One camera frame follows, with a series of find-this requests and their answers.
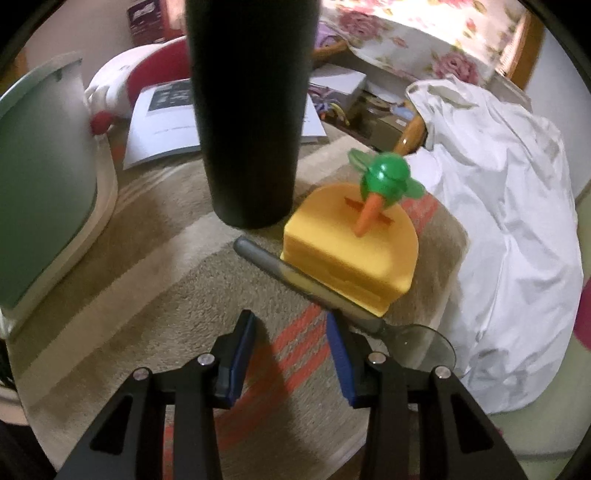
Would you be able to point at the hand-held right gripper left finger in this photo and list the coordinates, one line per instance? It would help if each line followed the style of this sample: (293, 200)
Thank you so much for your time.
(242, 350)

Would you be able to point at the pale green container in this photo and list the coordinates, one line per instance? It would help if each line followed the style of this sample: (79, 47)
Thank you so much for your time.
(41, 184)

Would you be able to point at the black tumbler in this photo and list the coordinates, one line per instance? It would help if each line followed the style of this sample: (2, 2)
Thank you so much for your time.
(249, 115)

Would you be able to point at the printed paper booklet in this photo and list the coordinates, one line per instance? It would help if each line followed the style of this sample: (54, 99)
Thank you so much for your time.
(159, 124)

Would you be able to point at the floral rose bedcover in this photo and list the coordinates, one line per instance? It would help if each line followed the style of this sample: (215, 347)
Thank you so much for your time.
(415, 32)

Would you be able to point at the toy carrot with green top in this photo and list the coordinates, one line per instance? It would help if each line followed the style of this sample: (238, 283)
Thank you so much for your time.
(385, 177)

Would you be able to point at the white crumpled cloth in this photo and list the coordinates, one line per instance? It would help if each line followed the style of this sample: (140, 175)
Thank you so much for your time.
(498, 240)

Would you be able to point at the beige striped rug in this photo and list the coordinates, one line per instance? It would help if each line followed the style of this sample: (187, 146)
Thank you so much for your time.
(161, 277)

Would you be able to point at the purple blanket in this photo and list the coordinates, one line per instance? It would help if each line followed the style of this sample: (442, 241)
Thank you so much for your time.
(324, 36)

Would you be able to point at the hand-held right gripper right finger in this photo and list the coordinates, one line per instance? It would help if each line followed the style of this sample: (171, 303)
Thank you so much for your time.
(339, 360)

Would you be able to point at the wooden chair leg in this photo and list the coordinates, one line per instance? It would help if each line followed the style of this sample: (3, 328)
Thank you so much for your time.
(410, 136)

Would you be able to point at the yellow toy box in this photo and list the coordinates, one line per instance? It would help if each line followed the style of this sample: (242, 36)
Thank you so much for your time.
(341, 258)

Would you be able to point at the white cardboard box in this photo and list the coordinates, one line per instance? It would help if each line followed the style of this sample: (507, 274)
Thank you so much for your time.
(337, 85)

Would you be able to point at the wooden bed frame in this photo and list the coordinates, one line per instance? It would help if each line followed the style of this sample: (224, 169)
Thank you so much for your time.
(526, 50)

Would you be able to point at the dark red cardboard box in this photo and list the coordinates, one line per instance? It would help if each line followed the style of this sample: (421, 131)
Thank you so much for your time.
(147, 21)

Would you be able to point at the brown cardboard box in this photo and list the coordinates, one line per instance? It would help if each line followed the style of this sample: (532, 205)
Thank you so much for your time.
(378, 122)

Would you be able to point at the white and red plush toy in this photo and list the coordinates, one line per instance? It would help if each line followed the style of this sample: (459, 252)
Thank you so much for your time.
(152, 69)

